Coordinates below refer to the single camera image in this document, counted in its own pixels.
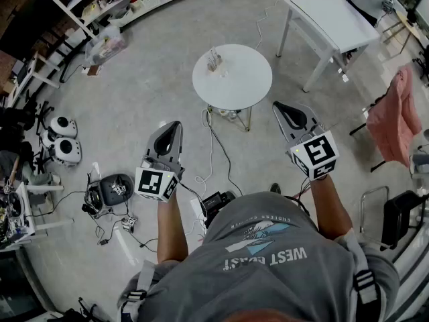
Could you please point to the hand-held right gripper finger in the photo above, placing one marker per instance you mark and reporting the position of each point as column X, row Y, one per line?
column 283, row 122
column 310, row 114

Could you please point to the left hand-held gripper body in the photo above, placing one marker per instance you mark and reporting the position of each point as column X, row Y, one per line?
column 147, row 183

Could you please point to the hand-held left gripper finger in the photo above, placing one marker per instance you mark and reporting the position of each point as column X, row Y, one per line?
column 178, row 143
column 154, row 141

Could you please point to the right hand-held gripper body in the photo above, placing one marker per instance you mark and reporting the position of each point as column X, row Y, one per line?
column 318, row 153

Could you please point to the clear plastic container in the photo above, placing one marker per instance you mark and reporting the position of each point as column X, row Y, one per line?
column 224, row 74

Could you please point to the person's left forearm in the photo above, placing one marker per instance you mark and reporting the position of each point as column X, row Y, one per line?
column 171, row 230

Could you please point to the person's right forearm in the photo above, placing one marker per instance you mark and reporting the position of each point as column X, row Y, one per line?
column 330, row 206

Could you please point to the open black equipment case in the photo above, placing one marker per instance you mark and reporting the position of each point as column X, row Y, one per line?
column 114, row 190

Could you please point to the round white table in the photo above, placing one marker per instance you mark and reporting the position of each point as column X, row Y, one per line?
column 234, row 82

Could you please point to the chrome tube chair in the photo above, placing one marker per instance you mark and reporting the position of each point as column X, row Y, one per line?
column 372, row 193

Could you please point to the pink jacket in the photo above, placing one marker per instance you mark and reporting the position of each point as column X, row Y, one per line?
column 395, row 119

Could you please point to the white pod-shaped device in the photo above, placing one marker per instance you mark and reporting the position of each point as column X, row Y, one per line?
column 48, row 139
column 63, row 126
column 68, row 149

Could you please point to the wooden cutlery holder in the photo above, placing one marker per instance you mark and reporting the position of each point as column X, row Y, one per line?
column 214, row 64

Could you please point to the small brown cardboard box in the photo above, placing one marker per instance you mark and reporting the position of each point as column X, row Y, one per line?
column 94, row 70

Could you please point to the white rectangular table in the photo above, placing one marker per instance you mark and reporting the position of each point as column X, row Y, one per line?
column 330, row 22

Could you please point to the clear plastic storage bin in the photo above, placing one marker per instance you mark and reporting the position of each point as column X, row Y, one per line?
column 105, row 45

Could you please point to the small white desk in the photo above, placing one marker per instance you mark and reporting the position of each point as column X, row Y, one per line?
column 30, row 220

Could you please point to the grey printed T-shirt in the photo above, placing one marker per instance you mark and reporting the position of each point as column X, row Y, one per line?
column 268, row 280

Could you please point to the white shelf unit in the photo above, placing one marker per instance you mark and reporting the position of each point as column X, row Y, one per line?
column 83, row 15

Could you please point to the black chair frame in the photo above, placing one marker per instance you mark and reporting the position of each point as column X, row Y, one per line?
column 360, row 127

